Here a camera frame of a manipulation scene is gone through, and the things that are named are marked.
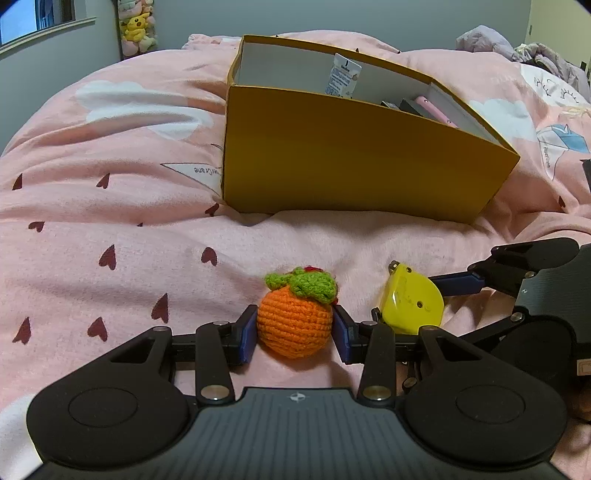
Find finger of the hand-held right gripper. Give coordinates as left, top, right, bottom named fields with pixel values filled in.
left=428, top=238, right=581, bottom=298
left=459, top=311, right=528, bottom=354

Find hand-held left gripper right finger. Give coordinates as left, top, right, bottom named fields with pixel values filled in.
left=331, top=305, right=498, bottom=403

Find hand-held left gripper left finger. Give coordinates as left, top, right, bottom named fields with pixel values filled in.
left=93, top=304, right=259, bottom=404

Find orange crochet fruit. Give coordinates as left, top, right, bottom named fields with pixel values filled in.
left=256, top=265, right=341, bottom=360

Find yellow plastic tape measure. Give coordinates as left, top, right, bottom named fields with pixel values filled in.
left=378, top=261, right=445, bottom=336

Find yellow cardboard box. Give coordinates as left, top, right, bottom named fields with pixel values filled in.
left=222, top=34, right=522, bottom=225

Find small grey box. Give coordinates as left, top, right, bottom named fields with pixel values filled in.
left=399, top=98, right=433, bottom=119

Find pink printed blanket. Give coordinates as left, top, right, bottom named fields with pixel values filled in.
left=0, top=30, right=591, bottom=480

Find white eyelash print pillow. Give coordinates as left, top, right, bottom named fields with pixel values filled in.
left=519, top=64, right=591, bottom=112

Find white hang tag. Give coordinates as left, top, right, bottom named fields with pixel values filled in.
left=323, top=52, right=363, bottom=100

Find purple clothing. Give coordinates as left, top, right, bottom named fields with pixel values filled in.
left=455, top=24, right=591, bottom=89

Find hanging plush toys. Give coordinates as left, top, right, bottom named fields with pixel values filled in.
left=117, top=0, right=161, bottom=59

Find window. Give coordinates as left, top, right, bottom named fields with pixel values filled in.
left=0, top=0, right=99, bottom=48

